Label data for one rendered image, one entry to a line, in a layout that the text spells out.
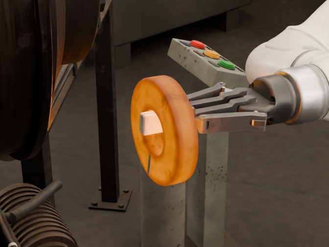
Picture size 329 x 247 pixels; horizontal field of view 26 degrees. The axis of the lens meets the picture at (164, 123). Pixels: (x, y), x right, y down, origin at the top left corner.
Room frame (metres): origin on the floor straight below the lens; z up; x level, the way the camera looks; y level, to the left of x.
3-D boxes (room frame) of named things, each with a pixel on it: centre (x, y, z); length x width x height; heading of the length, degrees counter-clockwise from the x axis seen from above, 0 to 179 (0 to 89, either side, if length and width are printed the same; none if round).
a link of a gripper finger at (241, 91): (0.94, -0.07, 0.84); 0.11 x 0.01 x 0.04; 115
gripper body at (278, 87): (0.96, -0.14, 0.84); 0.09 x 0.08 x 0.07; 117
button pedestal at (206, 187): (1.70, -0.12, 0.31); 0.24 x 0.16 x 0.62; 27
